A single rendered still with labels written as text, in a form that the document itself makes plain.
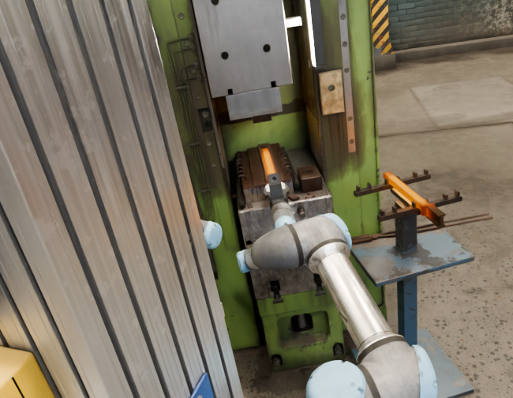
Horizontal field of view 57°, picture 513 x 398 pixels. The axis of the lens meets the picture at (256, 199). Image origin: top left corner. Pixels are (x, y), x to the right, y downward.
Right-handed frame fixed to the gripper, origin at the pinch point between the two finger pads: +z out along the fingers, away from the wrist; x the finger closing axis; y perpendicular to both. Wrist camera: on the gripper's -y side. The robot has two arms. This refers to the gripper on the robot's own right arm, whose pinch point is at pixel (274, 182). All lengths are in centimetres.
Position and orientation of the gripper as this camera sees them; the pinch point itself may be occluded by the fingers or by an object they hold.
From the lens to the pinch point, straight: 186.7
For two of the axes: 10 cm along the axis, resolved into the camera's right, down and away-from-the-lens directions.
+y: 1.6, 8.8, 4.5
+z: -0.8, -4.4, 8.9
